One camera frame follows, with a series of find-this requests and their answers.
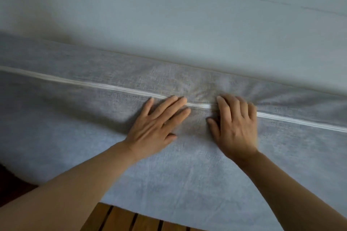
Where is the person's left hand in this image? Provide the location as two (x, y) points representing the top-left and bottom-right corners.
(125, 95), (192, 163)

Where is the person's right hand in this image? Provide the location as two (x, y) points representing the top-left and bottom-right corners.
(207, 95), (259, 163)

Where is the long grey sofa cushion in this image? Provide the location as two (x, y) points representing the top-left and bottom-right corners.
(0, 32), (347, 231)

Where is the long dark wooden sofa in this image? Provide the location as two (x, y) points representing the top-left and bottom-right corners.
(0, 163), (206, 231)

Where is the person's right forearm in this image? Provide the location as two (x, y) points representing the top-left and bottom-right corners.
(238, 151), (347, 231)

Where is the person's left forearm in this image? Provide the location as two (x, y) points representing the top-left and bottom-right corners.
(0, 141), (137, 231)

